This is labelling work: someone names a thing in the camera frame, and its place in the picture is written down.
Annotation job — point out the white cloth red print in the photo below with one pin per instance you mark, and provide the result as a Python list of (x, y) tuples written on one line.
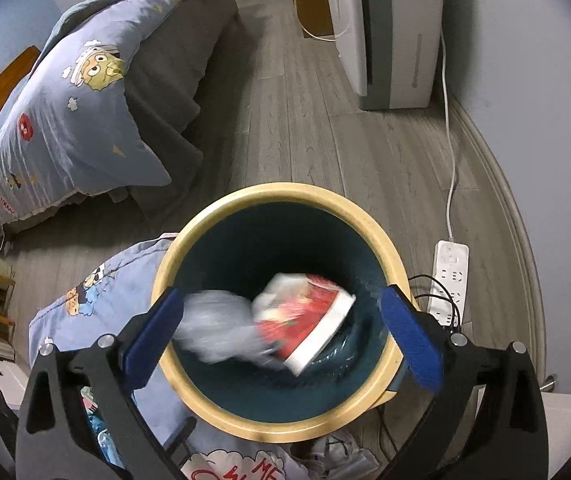
[(225, 465)]

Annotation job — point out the grey bed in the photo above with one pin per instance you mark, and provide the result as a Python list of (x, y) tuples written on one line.
[(180, 60)]

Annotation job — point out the white air purifier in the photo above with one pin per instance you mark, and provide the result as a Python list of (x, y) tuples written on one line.
[(395, 35)]

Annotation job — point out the clear plastic bag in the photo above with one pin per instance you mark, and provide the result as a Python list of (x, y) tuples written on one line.
[(335, 455)]

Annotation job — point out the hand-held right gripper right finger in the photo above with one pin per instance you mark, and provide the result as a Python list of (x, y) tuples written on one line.
[(410, 340)]

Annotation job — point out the red white paper cup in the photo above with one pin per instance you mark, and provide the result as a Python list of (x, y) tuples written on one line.
[(305, 320)]

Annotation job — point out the white plastic bag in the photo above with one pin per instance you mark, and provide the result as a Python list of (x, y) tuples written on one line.
[(215, 330)]

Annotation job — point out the blue grey duvet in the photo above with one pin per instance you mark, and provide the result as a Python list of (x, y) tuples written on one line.
[(155, 5)]

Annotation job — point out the white power strip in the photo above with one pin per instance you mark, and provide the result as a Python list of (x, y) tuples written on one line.
[(450, 270)]

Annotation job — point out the blue cartoon print pillow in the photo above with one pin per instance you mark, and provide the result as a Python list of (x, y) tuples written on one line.
[(65, 135)]

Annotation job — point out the yellow rimmed teal trash bin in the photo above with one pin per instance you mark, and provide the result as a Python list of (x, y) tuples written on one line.
[(265, 240)]

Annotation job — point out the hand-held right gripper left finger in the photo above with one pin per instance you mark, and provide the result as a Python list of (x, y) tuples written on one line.
[(155, 330)]

